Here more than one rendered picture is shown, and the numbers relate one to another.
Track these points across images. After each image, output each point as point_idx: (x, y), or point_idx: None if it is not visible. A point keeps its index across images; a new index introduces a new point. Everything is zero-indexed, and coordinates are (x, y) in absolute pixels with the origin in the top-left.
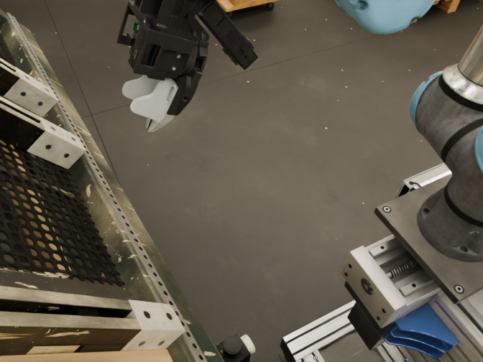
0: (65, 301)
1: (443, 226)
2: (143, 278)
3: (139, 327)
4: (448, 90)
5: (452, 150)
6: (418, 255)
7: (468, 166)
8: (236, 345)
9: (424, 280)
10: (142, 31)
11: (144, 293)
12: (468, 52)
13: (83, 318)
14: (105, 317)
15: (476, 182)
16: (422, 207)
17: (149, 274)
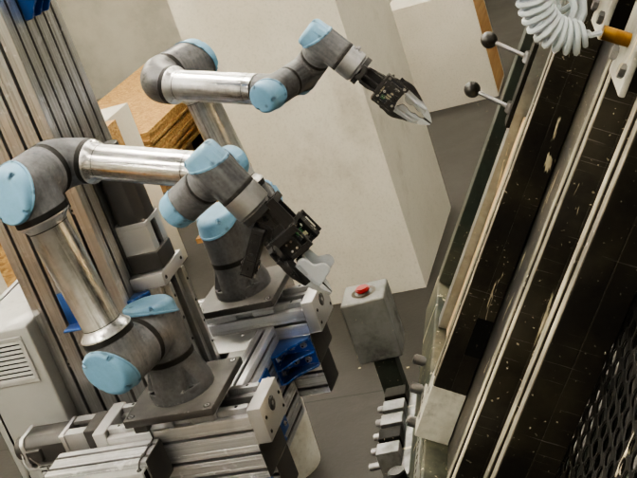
0: (454, 323)
1: (201, 364)
2: (425, 467)
3: (434, 370)
4: (128, 327)
5: (162, 335)
6: (227, 377)
7: (172, 322)
8: (393, 468)
9: (237, 386)
10: (303, 216)
11: (431, 460)
12: (102, 310)
13: (451, 325)
14: (445, 344)
15: (179, 320)
16: (189, 389)
17: (418, 473)
